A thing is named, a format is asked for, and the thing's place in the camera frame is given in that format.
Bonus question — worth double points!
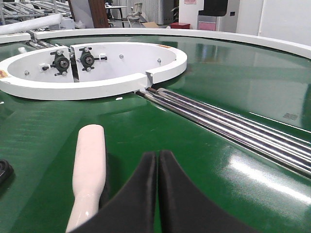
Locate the brown wooden pillar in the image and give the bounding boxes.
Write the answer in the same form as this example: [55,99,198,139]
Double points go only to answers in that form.
[88,0,109,28]

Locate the beige hand broom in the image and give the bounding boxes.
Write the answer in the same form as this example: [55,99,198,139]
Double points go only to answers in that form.
[66,124,106,233]

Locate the green conveyor belt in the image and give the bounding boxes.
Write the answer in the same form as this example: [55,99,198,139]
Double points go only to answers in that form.
[0,34,311,233]

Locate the right black bearing block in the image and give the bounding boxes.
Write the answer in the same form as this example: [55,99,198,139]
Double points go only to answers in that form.
[79,47,107,72]

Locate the silver black water dispenser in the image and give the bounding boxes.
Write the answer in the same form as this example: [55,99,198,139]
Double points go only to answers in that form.
[197,0,240,33]

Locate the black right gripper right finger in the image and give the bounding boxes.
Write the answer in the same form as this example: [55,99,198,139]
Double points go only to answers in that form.
[158,150,256,233]

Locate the black bearing block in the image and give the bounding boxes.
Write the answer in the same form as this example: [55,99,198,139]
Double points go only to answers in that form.
[79,47,107,72]
[41,50,70,76]

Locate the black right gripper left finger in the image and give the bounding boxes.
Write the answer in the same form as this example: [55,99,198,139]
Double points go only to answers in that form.
[72,151,157,233]

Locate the white outer rim left segment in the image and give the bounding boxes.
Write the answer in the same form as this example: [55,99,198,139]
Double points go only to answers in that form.
[0,33,31,44]

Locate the black cable bundle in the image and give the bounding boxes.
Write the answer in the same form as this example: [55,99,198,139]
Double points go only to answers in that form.
[0,159,15,187]

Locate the cardboard box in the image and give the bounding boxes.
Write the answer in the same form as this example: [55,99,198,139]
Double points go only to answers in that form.
[143,22,160,28]

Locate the red bin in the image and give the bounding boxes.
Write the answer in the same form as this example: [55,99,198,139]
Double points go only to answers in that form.
[170,22,190,29]

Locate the grey roller conveyor rack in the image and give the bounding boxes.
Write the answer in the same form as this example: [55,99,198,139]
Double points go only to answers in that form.
[0,0,71,25]

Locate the white outer conveyor rim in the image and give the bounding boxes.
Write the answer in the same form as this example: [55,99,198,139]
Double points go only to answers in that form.
[34,28,311,60]

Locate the white folding chair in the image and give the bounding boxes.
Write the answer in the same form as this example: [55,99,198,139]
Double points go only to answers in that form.
[126,2,142,28]

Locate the white inner conveyor ring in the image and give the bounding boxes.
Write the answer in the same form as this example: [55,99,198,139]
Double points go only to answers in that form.
[0,41,188,100]

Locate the left black bearing block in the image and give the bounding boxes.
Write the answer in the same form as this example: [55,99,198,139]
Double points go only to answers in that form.
[41,50,70,76]

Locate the white foam roll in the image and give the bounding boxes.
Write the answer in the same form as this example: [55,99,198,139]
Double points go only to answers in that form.
[0,13,63,35]

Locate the chrome roller strip right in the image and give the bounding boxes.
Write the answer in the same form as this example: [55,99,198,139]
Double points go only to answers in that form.
[136,88,311,178]

